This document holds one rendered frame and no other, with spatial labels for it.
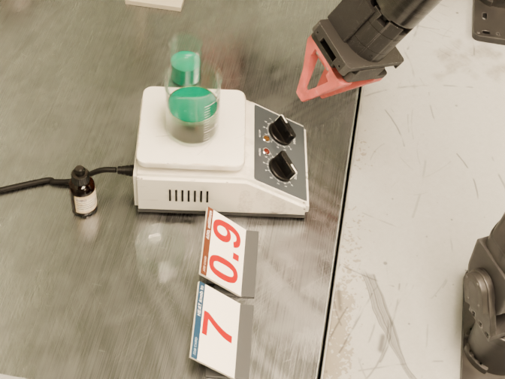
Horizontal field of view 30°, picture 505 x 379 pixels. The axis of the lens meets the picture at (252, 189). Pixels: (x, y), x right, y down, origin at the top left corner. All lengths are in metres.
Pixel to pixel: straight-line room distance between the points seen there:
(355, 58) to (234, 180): 0.19
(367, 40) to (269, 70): 0.29
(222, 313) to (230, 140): 0.19
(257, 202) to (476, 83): 0.39
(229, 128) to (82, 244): 0.21
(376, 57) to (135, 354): 0.40
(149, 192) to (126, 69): 0.25
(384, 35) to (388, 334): 0.32
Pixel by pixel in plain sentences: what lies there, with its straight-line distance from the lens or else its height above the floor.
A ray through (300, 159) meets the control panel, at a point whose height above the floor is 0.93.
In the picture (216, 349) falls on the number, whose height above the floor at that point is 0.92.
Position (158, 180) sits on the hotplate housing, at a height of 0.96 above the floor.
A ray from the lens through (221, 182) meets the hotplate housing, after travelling 1.04.
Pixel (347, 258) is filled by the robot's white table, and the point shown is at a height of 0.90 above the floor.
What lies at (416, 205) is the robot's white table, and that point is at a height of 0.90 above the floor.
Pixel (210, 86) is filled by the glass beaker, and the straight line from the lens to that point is 1.05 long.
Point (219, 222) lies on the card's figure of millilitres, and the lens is 1.05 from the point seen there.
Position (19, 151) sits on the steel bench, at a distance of 1.18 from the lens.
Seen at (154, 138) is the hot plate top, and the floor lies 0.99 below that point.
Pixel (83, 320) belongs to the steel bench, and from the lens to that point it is 1.02.
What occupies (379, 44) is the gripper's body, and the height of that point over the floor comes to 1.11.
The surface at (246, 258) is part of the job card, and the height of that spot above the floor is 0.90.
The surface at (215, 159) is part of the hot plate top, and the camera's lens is 1.04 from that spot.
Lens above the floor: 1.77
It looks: 50 degrees down
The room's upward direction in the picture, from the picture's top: 5 degrees clockwise
